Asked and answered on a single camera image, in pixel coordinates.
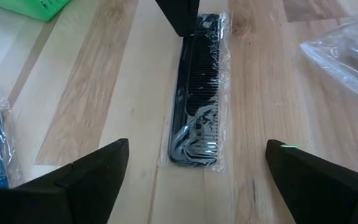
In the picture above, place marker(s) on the cotton swab bag black print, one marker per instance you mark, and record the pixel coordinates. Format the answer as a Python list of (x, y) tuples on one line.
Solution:
[(346, 56)]

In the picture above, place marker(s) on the green plastic basket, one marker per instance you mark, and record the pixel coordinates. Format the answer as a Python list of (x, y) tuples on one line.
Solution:
[(26, 7)]

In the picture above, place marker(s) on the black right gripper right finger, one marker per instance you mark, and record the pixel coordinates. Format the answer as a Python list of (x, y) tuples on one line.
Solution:
[(303, 177)]

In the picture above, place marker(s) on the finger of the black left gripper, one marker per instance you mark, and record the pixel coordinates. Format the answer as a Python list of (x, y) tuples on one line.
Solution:
[(171, 14), (190, 14)]

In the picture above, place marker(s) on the black comb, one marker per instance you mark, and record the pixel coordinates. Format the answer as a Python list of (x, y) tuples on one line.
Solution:
[(197, 93)]

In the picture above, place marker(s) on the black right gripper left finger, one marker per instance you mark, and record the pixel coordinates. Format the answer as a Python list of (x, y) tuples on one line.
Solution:
[(101, 174)]

